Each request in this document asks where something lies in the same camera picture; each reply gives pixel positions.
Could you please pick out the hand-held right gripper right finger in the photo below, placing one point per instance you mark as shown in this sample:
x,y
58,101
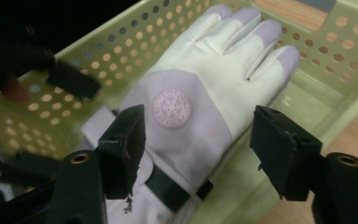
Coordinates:
x,y
282,155

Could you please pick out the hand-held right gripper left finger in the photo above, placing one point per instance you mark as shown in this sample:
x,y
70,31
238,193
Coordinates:
x,y
122,152

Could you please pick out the pale green perforated plastic basket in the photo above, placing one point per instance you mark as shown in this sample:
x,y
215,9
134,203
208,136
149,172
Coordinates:
x,y
307,84

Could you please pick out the lilac and white glove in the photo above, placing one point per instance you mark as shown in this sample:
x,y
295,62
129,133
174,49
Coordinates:
x,y
205,93

